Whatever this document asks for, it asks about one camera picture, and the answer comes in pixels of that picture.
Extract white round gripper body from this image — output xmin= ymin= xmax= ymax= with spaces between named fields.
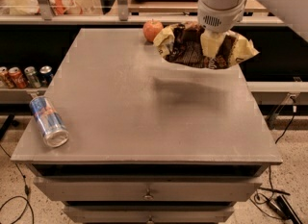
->
xmin=197 ymin=0 xmax=246 ymax=33

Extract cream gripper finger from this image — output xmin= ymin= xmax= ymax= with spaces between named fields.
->
xmin=200 ymin=30 xmax=226 ymax=58

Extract brown chip bag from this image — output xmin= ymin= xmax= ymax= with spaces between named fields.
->
xmin=154 ymin=22 xmax=259 ymax=70

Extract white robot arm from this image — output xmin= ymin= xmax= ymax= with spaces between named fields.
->
xmin=197 ymin=0 xmax=308 ymax=58

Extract blue soda can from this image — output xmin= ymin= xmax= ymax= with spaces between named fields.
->
xmin=39 ymin=65 xmax=54 ymax=86

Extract blue silver redbull can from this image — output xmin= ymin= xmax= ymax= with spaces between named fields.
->
xmin=30 ymin=96 xmax=69 ymax=148

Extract green silver soda can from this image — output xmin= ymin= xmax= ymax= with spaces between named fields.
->
xmin=24 ymin=66 xmax=41 ymax=88

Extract white orange plastic bag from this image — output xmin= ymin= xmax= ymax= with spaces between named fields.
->
xmin=0 ymin=0 xmax=83 ymax=16

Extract red soda can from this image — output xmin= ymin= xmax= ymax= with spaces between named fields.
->
xmin=9 ymin=67 xmax=28 ymax=88

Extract orange soda can left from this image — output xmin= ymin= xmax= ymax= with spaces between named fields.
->
xmin=0 ymin=66 xmax=15 ymax=88

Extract red apple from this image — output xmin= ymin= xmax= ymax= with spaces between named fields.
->
xmin=142 ymin=20 xmax=164 ymax=42

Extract black power adapter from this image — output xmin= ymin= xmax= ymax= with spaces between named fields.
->
xmin=269 ymin=195 xmax=303 ymax=224

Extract grey upper drawer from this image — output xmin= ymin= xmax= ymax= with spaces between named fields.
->
xmin=34 ymin=177 xmax=262 ymax=202

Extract grey drawer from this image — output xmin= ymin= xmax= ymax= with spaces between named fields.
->
xmin=64 ymin=206 xmax=234 ymax=224
xmin=34 ymin=177 xmax=262 ymax=202

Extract grey lower drawer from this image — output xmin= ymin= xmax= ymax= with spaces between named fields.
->
xmin=64 ymin=206 xmax=234 ymax=224

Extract black cable right floor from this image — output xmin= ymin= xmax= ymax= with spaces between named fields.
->
xmin=249 ymin=105 xmax=297 ymax=221

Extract black cable floor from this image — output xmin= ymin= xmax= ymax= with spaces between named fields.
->
xmin=249 ymin=105 xmax=297 ymax=221
xmin=0 ymin=144 xmax=36 ymax=224

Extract black cable left floor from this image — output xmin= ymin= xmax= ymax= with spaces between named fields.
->
xmin=0 ymin=144 xmax=36 ymax=224

